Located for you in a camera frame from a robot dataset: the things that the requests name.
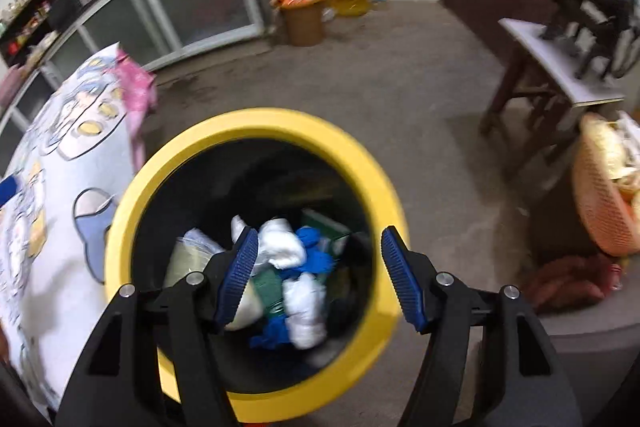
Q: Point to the brown waste basket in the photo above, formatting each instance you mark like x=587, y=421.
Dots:
x=302, y=24

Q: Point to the orange plastic basket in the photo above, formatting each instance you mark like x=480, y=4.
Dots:
x=595, y=207

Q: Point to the black shelf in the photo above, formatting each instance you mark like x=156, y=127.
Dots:
x=30, y=22

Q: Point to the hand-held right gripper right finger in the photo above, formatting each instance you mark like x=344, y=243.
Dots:
x=400, y=277

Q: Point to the white green milk carton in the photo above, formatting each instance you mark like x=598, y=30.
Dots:
x=192, y=257
x=325, y=227

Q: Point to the pink patterned cloth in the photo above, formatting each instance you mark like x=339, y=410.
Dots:
x=135, y=92

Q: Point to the white tissue wad blue band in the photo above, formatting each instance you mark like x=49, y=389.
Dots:
x=305, y=307

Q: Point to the pile of sweet potatoes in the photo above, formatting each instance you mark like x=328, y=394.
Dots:
x=570, y=282

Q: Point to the wooden stool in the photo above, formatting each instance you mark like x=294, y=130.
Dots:
x=545, y=57

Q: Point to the cartoon printed tablecloth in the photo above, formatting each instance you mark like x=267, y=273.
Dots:
x=60, y=227

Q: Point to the white crumpled tissue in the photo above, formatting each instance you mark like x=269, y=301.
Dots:
x=238, y=227

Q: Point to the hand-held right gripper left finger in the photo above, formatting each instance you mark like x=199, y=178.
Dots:
x=237, y=277

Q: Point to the yellow rimmed black trash bin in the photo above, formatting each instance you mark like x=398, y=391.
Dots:
x=320, y=132

